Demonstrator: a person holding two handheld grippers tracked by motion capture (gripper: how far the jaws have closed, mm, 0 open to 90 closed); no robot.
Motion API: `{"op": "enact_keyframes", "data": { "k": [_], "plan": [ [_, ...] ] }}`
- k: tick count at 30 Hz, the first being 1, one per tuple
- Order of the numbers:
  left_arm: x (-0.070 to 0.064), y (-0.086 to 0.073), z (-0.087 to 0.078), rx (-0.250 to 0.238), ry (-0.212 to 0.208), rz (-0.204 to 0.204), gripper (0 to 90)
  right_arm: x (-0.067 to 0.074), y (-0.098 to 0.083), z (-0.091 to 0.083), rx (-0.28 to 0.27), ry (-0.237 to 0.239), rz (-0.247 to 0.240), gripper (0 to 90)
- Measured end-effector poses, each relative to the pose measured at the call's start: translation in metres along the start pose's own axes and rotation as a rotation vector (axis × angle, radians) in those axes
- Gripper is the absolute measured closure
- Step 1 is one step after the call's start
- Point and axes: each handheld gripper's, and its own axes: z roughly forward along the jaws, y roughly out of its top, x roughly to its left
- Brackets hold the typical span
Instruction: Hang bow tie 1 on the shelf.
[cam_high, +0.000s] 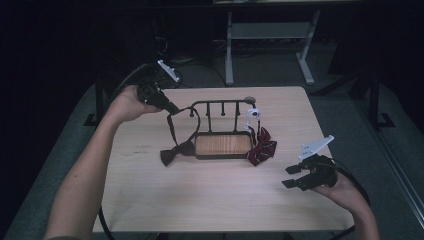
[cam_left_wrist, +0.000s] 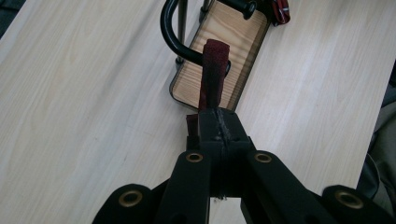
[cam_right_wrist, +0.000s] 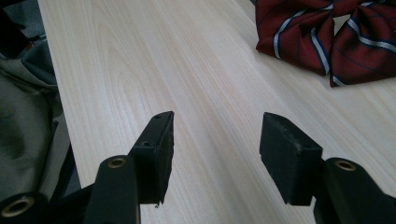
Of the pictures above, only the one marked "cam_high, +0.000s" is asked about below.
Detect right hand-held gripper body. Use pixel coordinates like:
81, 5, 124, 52
298, 134, 338, 192

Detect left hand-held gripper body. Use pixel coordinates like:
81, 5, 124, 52
137, 59, 181, 108

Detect red striped bow tie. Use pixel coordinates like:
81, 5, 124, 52
245, 107, 278, 167

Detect dark brown bow tie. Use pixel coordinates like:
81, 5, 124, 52
159, 106, 202, 167

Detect black hook rack wooden tray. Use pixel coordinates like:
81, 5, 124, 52
189, 98, 258, 160

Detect person's left hand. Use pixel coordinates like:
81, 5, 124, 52
107, 84, 163, 124

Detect person's right hand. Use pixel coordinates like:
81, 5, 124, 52
313, 173, 365, 215

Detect black metal stand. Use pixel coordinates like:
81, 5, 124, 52
83, 71, 108, 129
367, 68, 396, 131

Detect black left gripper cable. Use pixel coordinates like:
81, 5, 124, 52
97, 62, 159, 240

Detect black floor cables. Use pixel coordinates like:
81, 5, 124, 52
156, 33, 228, 89

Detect white metal desk frame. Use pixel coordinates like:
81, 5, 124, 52
224, 9, 322, 86

